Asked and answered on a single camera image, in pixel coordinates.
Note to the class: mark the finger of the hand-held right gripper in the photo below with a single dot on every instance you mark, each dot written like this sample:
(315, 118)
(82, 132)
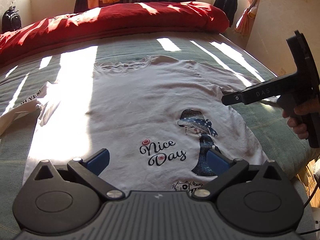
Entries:
(232, 99)

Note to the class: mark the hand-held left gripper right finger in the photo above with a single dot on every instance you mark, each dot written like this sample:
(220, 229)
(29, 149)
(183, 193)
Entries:
(216, 161)

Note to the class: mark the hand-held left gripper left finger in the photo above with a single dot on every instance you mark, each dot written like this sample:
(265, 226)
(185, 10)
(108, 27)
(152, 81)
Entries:
(98, 160)

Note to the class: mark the white printed t-shirt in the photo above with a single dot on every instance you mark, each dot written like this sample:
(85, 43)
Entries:
(137, 100)

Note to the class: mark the person's right hand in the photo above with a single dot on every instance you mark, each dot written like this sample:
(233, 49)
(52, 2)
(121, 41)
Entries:
(300, 130)

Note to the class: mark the green plaid bed sheet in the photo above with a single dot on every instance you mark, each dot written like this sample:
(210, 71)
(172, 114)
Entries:
(262, 130)

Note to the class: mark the orange curtain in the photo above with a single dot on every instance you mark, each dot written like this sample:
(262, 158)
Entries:
(248, 15)

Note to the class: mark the black garment on hanger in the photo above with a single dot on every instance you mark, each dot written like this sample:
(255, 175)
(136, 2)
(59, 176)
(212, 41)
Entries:
(226, 2)

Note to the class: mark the red quilt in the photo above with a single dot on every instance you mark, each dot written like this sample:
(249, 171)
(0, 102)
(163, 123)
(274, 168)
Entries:
(125, 20)

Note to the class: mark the black backpack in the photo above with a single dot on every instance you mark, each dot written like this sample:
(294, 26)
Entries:
(11, 20)

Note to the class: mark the wall socket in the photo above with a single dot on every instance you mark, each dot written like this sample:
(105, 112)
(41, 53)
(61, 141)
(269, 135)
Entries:
(283, 71)

